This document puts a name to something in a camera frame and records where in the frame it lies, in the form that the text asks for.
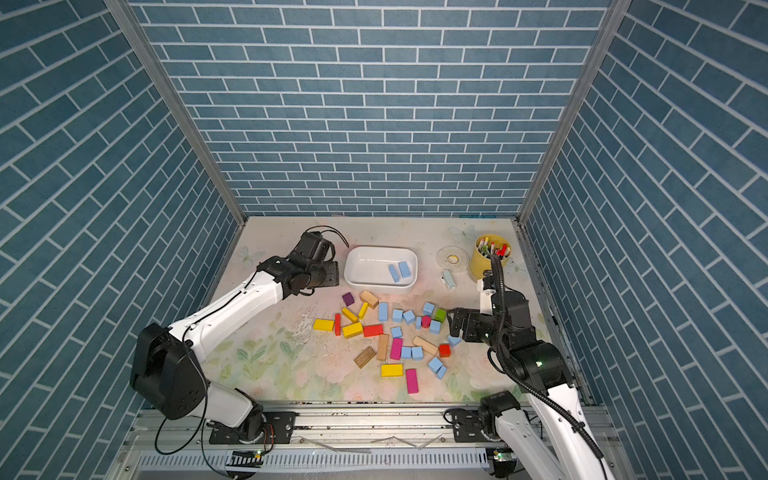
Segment white rectangular plastic tray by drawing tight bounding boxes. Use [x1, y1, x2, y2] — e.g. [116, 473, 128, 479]
[344, 246, 419, 294]

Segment blue thin block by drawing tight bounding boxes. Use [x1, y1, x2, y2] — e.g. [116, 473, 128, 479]
[388, 264, 400, 283]

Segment blue long block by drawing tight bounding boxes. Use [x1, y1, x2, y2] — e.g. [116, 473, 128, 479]
[398, 261, 412, 279]
[378, 302, 389, 322]

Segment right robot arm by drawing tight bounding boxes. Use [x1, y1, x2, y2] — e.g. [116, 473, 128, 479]
[448, 287, 614, 479]

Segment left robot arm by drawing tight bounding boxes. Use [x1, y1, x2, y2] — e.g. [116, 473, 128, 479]
[130, 225, 339, 443]

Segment tan slanted wooden block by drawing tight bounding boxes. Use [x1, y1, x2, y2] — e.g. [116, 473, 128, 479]
[413, 336, 439, 356]

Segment yellow flat block left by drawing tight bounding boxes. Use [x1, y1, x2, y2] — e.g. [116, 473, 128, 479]
[313, 319, 335, 332]

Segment yellow slanted block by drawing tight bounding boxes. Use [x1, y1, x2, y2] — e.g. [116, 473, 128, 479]
[342, 308, 359, 322]

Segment tan wooden block upper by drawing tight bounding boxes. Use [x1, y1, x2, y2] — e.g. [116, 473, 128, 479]
[360, 290, 380, 308]

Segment yellow thin upright block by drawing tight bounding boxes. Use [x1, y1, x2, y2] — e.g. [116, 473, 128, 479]
[358, 302, 370, 321]

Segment clear tape roll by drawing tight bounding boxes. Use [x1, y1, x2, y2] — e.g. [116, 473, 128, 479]
[436, 245, 470, 273]

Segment yellow large block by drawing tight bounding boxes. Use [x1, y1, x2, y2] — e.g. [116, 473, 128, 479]
[342, 322, 364, 339]

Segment magenta block bottom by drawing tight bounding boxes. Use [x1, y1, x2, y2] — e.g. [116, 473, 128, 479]
[405, 369, 419, 395]

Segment yellow pen holder cup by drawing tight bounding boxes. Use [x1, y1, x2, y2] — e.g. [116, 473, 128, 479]
[469, 234, 512, 280]

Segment blue upright long block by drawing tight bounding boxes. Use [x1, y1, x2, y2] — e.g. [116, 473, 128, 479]
[378, 302, 389, 322]

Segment magenta upright block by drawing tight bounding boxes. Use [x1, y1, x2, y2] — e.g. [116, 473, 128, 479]
[390, 338, 403, 360]

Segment red long block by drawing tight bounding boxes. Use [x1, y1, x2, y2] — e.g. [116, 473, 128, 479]
[363, 324, 384, 338]

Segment tan upright wooden block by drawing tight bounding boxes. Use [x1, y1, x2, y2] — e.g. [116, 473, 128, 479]
[377, 334, 389, 361]

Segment yellow block bottom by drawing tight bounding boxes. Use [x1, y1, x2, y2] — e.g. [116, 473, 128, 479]
[380, 364, 405, 378]

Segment brown grained wooden block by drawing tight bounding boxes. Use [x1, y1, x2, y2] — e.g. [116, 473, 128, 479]
[354, 346, 377, 369]

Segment aluminium mounting rail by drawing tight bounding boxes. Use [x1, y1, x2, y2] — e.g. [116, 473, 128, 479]
[122, 400, 619, 452]

